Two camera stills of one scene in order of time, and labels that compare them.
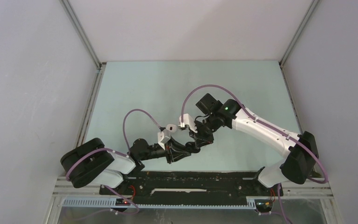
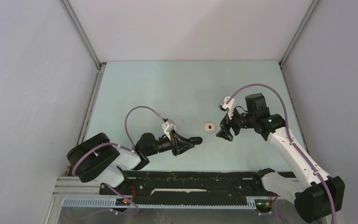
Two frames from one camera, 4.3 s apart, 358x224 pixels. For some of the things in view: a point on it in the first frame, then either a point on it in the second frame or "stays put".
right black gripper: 201,140 → 224,133
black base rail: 191,187 stays put
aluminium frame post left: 73,18 stays put
